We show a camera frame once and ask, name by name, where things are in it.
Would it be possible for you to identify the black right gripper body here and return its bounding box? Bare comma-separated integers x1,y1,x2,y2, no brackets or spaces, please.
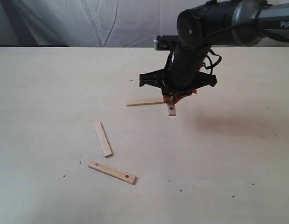
139,45,217,96

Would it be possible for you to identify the wooden stick with holes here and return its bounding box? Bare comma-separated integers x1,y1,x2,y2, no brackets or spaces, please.
167,104,176,117
88,160,137,184

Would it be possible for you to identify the plain wooden stick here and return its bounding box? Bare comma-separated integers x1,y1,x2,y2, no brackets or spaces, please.
126,98,164,106
93,122,113,158

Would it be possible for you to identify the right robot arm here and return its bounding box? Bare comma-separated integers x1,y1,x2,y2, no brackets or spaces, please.
139,0,289,103

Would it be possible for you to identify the white backdrop cloth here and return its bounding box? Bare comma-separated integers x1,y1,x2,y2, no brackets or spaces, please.
0,0,289,48

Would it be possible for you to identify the right black cable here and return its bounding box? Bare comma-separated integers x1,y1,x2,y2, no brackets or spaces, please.
190,22,264,70

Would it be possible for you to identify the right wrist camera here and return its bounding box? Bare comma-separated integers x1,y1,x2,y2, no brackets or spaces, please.
154,35,179,51

